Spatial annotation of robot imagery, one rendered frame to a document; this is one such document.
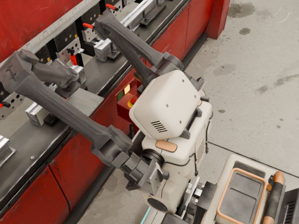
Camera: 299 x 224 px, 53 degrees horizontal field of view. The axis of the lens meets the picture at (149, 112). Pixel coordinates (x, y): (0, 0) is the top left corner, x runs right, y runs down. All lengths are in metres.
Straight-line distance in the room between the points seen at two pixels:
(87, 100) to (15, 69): 0.66
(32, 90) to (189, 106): 0.48
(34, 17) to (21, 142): 0.60
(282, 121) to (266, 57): 0.87
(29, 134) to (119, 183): 0.96
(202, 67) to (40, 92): 2.46
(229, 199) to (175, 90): 0.55
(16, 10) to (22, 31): 0.09
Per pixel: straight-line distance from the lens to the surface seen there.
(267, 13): 4.20
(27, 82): 0.87
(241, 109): 2.85
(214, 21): 3.47
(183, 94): 1.00
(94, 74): 1.80
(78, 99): 1.50
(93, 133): 0.93
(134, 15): 2.09
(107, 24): 1.33
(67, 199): 1.94
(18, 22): 1.30
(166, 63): 1.22
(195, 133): 1.04
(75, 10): 1.53
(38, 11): 1.36
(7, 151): 1.53
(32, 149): 1.54
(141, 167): 0.97
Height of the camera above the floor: 2.07
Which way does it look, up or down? 49 degrees down
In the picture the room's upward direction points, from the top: 1 degrees counter-clockwise
